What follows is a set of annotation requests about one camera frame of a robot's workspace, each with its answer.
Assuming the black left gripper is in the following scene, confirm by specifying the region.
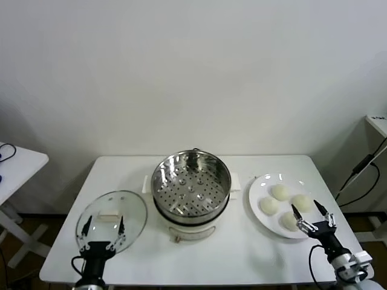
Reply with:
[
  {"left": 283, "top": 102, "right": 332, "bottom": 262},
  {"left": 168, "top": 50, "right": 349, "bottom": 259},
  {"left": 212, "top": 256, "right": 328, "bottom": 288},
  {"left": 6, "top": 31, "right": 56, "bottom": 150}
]
[{"left": 77, "top": 214, "right": 127, "bottom": 281}]

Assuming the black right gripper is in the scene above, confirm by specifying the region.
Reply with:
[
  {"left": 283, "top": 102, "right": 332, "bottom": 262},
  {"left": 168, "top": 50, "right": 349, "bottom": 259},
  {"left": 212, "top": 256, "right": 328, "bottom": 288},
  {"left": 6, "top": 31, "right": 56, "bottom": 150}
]
[{"left": 290, "top": 199, "right": 348, "bottom": 260}]

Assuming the white steamed baozi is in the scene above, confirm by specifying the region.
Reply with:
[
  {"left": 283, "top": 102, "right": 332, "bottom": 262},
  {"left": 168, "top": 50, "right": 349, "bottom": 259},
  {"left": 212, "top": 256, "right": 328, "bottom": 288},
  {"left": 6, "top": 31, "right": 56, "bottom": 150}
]
[
  {"left": 278, "top": 210, "right": 303, "bottom": 233},
  {"left": 270, "top": 184, "right": 290, "bottom": 201},
  {"left": 290, "top": 194, "right": 314, "bottom": 213},
  {"left": 259, "top": 196, "right": 281, "bottom": 217}
]

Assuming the round glass lid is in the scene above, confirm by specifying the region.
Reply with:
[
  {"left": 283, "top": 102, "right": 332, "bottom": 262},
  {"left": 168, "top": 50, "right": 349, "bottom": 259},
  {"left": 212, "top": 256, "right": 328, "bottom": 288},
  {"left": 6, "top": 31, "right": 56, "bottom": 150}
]
[{"left": 75, "top": 189, "right": 148, "bottom": 255}]

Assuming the stainless steel steamer basket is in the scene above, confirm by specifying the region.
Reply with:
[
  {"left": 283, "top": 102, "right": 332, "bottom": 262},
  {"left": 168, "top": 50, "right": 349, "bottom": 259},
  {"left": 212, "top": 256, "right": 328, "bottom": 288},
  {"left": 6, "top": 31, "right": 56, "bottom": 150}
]
[{"left": 141, "top": 150, "right": 242, "bottom": 221}]

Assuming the white round plate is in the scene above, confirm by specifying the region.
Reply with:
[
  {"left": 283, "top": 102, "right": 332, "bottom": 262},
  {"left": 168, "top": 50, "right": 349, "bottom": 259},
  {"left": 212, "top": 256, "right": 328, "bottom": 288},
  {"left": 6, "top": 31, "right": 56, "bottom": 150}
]
[{"left": 248, "top": 172, "right": 323, "bottom": 240}]

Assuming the white electric cooker pot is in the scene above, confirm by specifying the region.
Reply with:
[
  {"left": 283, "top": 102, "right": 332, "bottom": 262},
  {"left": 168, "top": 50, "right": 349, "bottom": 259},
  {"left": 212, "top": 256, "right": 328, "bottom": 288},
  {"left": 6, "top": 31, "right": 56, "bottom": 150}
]
[{"left": 152, "top": 193, "right": 239, "bottom": 243}]

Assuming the white side table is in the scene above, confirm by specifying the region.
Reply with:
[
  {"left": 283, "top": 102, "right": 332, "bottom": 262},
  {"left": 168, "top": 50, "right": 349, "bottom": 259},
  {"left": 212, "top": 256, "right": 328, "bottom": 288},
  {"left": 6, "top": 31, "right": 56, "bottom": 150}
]
[{"left": 0, "top": 141, "right": 51, "bottom": 269}]

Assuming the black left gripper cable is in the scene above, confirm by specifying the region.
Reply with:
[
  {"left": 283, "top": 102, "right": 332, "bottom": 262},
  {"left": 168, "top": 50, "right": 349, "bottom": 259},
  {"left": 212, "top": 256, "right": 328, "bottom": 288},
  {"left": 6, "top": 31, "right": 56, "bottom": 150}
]
[{"left": 71, "top": 256, "right": 87, "bottom": 280}]

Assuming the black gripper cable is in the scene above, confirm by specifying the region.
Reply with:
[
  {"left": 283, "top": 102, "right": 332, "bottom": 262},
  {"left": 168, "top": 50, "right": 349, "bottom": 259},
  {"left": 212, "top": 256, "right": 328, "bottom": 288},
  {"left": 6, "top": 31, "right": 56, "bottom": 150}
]
[
  {"left": 308, "top": 243, "right": 326, "bottom": 286},
  {"left": 71, "top": 256, "right": 87, "bottom": 280}
]

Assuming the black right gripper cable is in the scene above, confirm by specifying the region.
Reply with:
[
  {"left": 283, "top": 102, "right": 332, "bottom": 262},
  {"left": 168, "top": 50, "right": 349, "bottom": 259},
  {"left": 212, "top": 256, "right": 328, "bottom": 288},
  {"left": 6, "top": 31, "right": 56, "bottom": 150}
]
[{"left": 308, "top": 243, "right": 326, "bottom": 286}]

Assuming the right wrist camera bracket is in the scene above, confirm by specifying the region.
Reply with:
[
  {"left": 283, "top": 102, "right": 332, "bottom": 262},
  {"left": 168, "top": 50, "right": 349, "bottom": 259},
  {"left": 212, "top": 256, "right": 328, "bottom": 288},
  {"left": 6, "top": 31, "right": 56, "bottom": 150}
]
[{"left": 352, "top": 250, "right": 373, "bottom": 266}]

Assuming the black power adapter cable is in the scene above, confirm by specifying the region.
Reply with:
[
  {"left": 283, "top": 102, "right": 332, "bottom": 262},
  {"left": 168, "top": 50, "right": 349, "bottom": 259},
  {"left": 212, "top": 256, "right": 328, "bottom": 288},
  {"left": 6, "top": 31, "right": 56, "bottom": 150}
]
[{"left": 334, "top": 137, "right": 387, "bottom": 208}]

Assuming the black cable on side table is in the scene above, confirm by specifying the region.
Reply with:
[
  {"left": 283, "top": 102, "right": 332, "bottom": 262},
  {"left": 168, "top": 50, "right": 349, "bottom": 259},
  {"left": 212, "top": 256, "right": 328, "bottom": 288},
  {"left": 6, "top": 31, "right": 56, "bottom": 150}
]
[{"left": 0, "top": 143, "right": 16, "bottom": 164}]

